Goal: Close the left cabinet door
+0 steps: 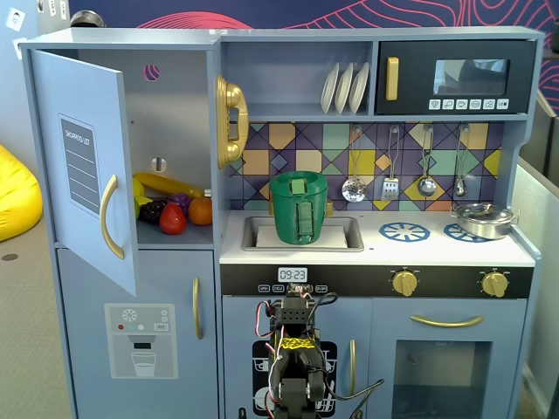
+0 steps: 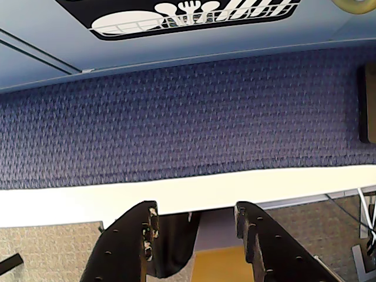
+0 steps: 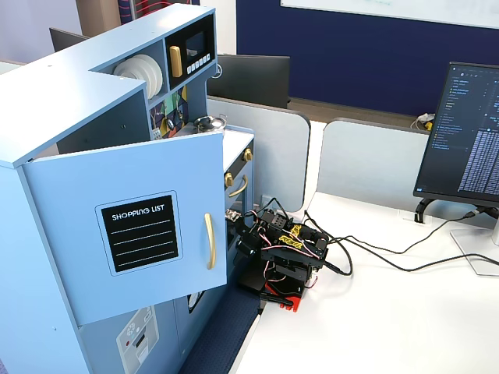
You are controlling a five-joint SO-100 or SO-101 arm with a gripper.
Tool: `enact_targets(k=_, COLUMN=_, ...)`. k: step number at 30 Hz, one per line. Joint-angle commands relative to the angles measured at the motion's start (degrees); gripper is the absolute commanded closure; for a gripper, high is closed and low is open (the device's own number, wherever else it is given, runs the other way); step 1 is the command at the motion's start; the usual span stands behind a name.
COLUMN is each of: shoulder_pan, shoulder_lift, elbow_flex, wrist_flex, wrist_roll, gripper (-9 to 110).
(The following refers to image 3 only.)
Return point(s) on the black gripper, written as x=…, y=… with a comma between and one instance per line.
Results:
x=242, y=232

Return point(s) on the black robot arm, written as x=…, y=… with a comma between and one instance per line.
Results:
x=292, y=249

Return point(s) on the blue cabinet door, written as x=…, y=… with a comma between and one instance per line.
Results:
x=78, y=187

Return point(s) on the black toy microwave door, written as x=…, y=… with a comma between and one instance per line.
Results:
x=195, y=35

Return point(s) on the gold oven knob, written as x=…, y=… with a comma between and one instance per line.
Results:
x=228, y=179
x=247, y=154

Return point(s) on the red table clamp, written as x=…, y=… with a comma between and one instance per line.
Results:
x=288, y=302

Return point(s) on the black tray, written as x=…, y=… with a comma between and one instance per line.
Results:
x=193, y=302

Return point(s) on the grey desk divider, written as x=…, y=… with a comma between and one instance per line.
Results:
x=269, y=156
x=370, y=159

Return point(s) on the blue woven fabric platform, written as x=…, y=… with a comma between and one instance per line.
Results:
x=218, y=339

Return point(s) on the black shopping list sticker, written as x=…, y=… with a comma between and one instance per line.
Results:
x=140, y=233

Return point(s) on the silver toy pot with lid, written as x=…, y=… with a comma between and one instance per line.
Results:
x=208, y=122

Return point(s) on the hanging metal toy utensil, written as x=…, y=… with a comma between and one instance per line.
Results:
x=170, y=124

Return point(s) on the grey ice dispenser sticker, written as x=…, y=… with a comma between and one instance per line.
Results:
x=136, y=343

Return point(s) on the colourful backsplash panel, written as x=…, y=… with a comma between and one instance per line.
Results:
x=167, y=107

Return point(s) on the black monitor back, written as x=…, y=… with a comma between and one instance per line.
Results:
x=253, y=80
x=64, y=39

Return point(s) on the white toy plate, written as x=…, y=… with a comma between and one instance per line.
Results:
x=159, y=80
x=126, y=70
x=150, y=72

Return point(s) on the white and yellow plugs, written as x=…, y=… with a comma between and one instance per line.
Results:
x=425, y=121

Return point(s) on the light blue toy kitchen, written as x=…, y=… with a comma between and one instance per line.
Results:
x=58, y=97

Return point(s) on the computer monitor with code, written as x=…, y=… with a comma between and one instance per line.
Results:
x=464, y=136

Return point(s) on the white projection board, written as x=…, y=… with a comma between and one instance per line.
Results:
x=390, y=8

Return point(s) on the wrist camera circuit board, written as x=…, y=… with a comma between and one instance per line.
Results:
x=233, y=215

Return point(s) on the black flat base plate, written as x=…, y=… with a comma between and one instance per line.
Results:
x=251, y=282

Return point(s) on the black monitor bracket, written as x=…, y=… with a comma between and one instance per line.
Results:
x=422, y=210

